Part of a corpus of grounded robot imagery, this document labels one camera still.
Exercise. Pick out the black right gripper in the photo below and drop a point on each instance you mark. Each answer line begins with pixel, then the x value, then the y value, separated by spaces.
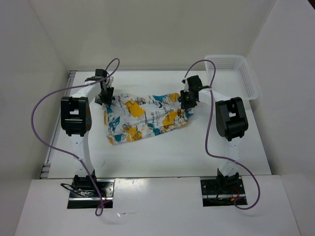
pixel 184 104

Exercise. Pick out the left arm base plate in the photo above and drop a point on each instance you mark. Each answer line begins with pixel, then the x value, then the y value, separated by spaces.
pixel 87 197

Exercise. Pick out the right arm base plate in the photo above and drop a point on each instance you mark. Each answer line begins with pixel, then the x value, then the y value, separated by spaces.
pixel 214 196

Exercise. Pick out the colourful patterned shorts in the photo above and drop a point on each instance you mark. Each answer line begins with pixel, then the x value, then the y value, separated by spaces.
pixel 131 118

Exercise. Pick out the white plastic basket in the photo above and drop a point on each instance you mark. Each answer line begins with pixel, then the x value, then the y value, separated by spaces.
pixel 232 76

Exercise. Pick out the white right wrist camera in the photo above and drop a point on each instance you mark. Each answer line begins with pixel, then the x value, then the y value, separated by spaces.
pixel 186 86

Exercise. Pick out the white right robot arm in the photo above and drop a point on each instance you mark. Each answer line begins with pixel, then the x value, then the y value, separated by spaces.
pixel 231 124

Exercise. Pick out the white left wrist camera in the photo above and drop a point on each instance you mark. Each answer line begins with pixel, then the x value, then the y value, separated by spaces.
pixel 109 81

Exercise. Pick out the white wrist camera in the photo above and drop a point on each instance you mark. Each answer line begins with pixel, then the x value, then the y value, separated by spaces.
pixel 109 81
pixel 186 86

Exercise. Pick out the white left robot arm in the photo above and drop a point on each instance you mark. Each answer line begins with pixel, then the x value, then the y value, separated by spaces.
pixel 76 121

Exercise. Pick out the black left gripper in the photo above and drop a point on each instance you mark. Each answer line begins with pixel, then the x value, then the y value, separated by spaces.
pixel 108 100

